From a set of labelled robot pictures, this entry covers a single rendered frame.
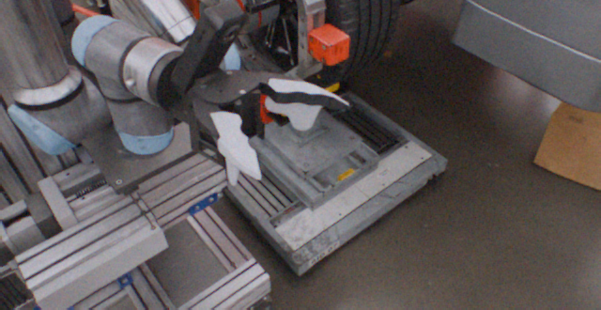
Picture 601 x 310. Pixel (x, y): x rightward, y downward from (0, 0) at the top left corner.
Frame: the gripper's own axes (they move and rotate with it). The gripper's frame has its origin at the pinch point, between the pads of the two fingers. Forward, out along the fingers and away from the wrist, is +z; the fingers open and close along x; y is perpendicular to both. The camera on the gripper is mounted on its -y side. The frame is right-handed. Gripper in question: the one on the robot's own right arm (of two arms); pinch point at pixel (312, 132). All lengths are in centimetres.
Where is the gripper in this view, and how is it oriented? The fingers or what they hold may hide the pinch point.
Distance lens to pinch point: 46.1
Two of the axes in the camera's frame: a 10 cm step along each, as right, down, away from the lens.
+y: -0.8, 7.8, 6.2
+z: 8.1, 4.1, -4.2
